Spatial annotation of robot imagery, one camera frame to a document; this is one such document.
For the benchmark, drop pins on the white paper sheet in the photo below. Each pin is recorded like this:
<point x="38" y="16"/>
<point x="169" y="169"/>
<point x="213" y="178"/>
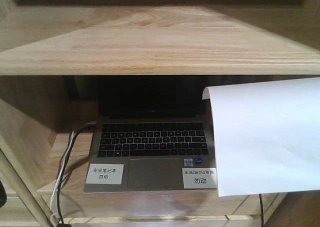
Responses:
<point x="266" y="136"/>

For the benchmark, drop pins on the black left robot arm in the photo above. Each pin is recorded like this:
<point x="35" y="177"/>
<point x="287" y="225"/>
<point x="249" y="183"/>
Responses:
<point x="3" y="195"/>

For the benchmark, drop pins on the grey open laptop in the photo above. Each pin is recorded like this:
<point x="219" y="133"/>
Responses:
<point x="154" y="125"/>

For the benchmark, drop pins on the white laptop label right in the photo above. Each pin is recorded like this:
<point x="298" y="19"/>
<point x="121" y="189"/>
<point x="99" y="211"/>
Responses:
<point x="199" y="178"/>

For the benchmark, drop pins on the white laptop label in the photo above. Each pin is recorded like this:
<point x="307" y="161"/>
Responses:
<point x="199" y="178"/>
<point x="107" y="174"/>

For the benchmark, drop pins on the white laptop label left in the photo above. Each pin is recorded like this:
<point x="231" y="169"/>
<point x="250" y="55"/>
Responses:
<point x="107" y="174"/>

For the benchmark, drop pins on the cream diagonal pole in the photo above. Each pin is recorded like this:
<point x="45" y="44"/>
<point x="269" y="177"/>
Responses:
<point x="21" y="189"/>

